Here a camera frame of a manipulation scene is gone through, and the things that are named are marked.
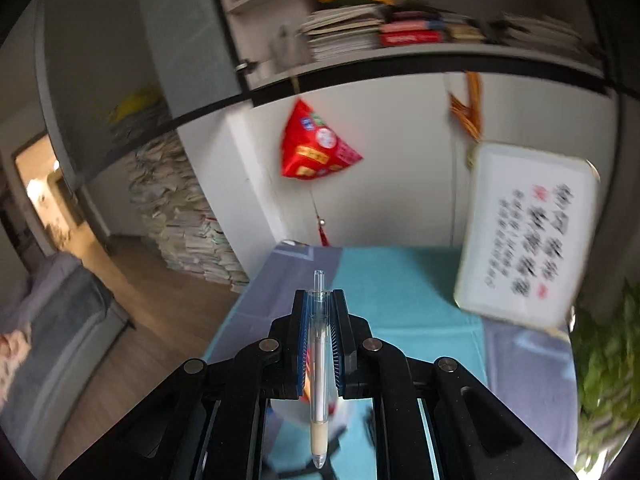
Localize clear pen with beige grip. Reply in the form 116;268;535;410
308;270;329;469

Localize blue and purple tablecloth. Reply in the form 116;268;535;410
205;243;578;479

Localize tall stack of papers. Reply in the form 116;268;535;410
124;132;250;294

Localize grey sofa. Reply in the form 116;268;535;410
1;252;129;443

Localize framed calligraphy board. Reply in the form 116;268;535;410
454;143;600;330

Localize red pyramid hanging ornament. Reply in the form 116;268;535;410
280;99;362;180

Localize green potted plant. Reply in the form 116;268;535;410
570;283;639;471

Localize orange striped ribbon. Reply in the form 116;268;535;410
448;72;483;143

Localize red book on shelf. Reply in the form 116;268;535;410
380;30;445;48

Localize stack of books on shelf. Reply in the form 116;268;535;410
299;4;384;62

